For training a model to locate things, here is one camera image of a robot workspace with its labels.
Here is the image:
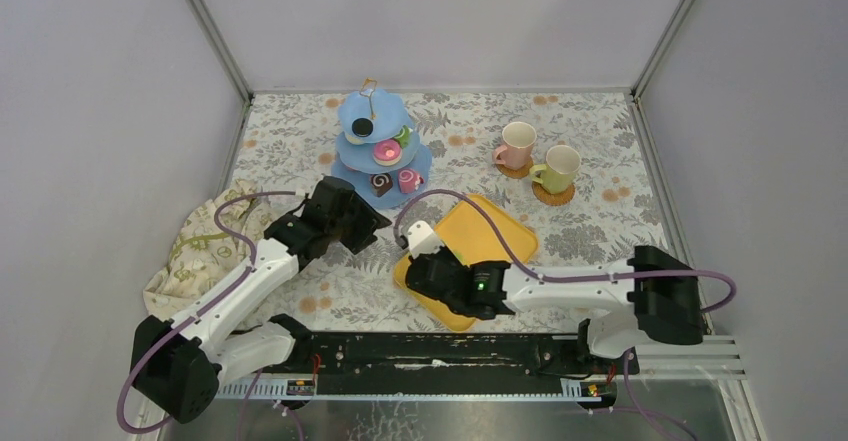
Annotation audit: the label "chocolate swirl roll cake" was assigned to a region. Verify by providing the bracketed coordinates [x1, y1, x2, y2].
[369, 173, 394, 197]

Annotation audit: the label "yellow serving tray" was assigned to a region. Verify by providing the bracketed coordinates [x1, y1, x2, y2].
[393, 194, 539, 333]

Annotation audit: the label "pink swirl roll cake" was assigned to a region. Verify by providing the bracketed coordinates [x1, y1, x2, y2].
[397, 168, 425, 194]

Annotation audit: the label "blue three-tier cake stand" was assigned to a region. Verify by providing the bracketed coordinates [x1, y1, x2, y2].
[331, 78, 433, 209]

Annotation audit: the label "white glazed donut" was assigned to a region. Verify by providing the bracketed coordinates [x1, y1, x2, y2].
[345, 135, 364, 145]

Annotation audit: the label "pink sprinkled donut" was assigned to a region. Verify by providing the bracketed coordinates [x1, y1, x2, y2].
[372, 139, 403, 166]

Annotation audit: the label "black sandwich cookie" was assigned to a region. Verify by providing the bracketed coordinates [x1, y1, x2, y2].
[350, 117, 374, 138]

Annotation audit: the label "green swirl roll cake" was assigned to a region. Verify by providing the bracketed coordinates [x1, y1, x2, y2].
[393, 125, 413, 149]

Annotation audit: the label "green ceramic mug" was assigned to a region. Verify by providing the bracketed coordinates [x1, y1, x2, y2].
[529, 145, 582, 195]

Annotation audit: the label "pink ceramic mug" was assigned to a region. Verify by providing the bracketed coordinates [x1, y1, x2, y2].
[492, 121, 537, 170]

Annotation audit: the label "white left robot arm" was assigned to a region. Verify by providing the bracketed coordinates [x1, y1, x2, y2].
[116, 176, 391, 434]

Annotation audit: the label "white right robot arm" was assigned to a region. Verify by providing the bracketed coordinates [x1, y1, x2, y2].
[405, 246, 703, 373]

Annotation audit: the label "woven rattan coaster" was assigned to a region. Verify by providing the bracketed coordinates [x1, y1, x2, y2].
[532, 183, 576, 206]
[495, 160, 534, 179]

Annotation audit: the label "beige printed cloth bag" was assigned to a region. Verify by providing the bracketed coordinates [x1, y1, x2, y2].
[142, 179, 302, 320]

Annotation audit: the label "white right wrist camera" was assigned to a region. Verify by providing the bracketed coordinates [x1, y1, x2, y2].
[405, 221, 444, 258]

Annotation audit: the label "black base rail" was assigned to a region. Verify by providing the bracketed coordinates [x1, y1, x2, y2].
[271, 331, 640, 398]

